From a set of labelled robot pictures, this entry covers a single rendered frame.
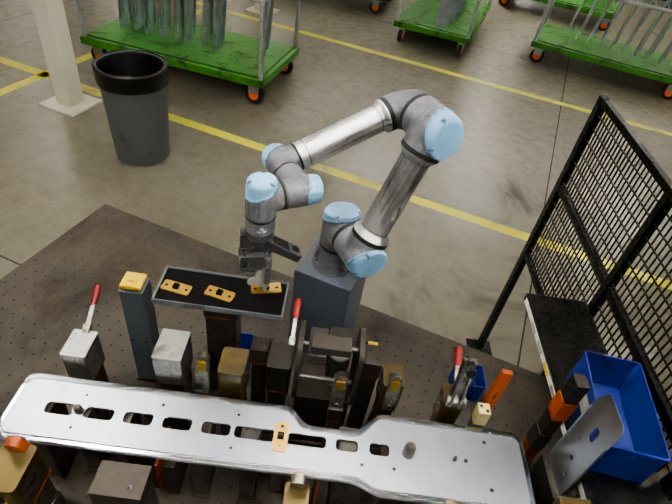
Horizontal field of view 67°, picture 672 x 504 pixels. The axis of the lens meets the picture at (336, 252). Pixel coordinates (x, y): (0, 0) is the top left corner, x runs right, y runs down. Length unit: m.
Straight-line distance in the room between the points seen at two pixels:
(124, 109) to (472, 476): 3.28
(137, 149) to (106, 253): 1.84
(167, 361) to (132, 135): 2.79
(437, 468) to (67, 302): 1.49
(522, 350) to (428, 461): 1.85
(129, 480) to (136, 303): 0.50
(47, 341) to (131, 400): 0.67
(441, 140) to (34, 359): 1.54
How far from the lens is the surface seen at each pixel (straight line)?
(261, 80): 4.93
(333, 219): 1.53
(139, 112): 3.94
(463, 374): 1.43
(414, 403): 1.90
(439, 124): 1.30
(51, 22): 4.80
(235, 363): 1.44
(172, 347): 1.46
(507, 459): 1.54
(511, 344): 3.22
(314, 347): 1.35
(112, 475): 1.39
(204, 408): 1.47
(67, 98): 5.04
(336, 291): 1.65
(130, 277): 1.58
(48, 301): 2.24
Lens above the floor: 2.26
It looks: 41 degrees down
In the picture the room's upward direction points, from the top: 9 degrees clockwise
